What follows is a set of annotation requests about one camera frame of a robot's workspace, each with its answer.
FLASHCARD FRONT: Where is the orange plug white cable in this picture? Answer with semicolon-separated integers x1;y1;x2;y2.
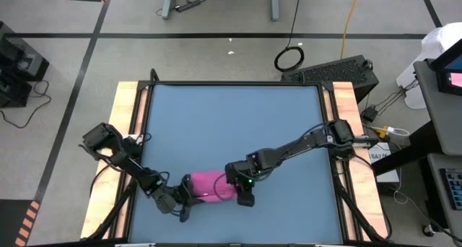
375;125;411;138

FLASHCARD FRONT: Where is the large black equipment box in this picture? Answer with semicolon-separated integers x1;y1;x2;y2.
0;21;51;82

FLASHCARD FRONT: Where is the grey desk with keyboard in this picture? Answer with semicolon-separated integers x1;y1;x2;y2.
427;152;462;241

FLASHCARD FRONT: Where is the white labelled box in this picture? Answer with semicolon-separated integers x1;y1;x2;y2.
367;141;401;185

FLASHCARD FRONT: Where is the black computer tower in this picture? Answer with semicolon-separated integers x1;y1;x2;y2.
280;54;380;104

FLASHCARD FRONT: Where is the black power adapter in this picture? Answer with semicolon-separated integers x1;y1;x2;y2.
362;105;379;124

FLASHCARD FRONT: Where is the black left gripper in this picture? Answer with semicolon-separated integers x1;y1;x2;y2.
174;173;194;223

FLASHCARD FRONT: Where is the black power strip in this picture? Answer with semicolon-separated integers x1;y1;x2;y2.
174;0;202;14

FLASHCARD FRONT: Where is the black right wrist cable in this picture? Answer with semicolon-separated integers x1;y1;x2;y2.
213;173;236;201

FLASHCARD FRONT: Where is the black keyboard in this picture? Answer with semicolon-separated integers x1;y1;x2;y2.
439;167;462;211

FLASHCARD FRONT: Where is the pink towel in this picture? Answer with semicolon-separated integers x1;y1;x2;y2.
189;170;240;204

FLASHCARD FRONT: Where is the black table frame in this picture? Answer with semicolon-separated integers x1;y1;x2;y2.
126;68;348;247

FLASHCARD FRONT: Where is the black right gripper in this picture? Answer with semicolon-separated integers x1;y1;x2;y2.
225;160;258;208

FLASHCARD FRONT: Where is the black desk beam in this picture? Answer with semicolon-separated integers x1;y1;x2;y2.
371;120;434;176

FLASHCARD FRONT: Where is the grey desk leg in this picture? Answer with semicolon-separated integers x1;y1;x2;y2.
161;0;177;20
269;0;282;22

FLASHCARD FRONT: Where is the white rounded plastic object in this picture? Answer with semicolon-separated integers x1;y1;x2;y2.
396;22;462;110

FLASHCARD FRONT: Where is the wooden table side board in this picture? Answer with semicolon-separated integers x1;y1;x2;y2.
79;81;149;240
322;81;391;241

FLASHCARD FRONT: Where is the black cable with coil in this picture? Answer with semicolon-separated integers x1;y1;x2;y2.
273;0;306;73

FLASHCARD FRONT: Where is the small black equipment box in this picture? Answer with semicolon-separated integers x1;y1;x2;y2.
0;73;33;109

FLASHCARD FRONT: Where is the black monitor pink screen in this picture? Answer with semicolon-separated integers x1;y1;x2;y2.
428;38;462;96

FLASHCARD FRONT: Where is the yellow cable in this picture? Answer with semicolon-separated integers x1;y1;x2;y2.
340;0;363;60

